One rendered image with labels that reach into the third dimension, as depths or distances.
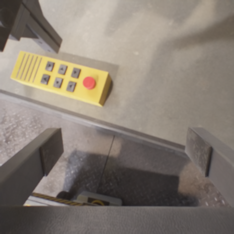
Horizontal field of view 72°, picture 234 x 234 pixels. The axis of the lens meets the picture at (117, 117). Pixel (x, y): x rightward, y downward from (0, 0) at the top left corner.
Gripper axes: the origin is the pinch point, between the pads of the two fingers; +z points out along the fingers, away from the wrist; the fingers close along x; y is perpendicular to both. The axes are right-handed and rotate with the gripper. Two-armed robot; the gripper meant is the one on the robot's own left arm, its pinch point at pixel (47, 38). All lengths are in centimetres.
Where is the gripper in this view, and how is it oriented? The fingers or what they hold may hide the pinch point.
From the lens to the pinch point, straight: 31.2
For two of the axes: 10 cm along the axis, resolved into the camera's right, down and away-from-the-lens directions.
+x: 3.0, -9.5, 0.7
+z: 1.4, 1.2, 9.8
